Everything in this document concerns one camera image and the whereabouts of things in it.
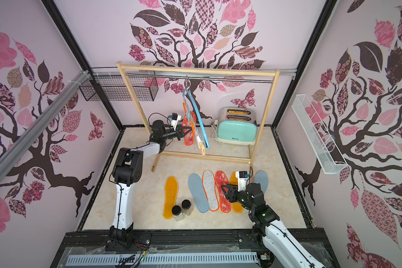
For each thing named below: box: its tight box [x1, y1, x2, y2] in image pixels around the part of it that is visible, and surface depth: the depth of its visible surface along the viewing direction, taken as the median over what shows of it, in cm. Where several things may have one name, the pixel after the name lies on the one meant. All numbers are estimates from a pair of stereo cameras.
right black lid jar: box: [181, 199, 193, 216], surface depth 77 cm
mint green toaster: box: [217, 106, 258, 146], surface depth 105 cm
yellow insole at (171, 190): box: [162, 175, 179, 220], surface depth 89 cm
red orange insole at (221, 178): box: [215, 170, 231, 214], surface depth 90 cm
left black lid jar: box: [171, 204, 183, 218], surface depth 74 cm
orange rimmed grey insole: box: [202, 169, 220, 212], surface depth 91 cm
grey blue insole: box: [187, 173, 210, 214], surface depth 89 cm
